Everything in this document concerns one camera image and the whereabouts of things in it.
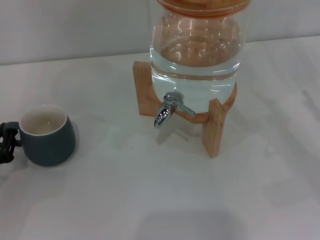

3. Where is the dark mug with white inside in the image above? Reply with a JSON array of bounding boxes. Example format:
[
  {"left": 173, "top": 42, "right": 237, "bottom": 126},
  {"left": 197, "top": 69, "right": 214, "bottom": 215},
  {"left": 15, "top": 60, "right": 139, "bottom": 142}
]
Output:
[{"left": 14, "top": 104, "right": 77, "bottom": 168}]

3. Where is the chrome faucet tap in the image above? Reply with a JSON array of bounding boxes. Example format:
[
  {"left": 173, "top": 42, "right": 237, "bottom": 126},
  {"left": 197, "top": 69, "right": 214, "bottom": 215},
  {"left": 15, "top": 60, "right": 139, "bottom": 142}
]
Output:
[{"left": 153, "top": 91, "right": 196, "bottom": 130}]

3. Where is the glass water dispenser jar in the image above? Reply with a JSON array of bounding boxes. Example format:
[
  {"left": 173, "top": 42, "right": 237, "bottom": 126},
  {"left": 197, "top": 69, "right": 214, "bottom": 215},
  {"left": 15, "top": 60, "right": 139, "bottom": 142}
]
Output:
[{"left": 149, "top": 4, "right": 251, "bottom": 113}]

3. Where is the wooden dispenser stand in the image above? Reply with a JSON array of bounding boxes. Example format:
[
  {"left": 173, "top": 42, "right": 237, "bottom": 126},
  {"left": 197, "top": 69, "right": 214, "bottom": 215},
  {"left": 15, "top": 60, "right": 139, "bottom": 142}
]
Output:
[{"left": 131, "top": 60, "right": 238, "bottom": 159}]

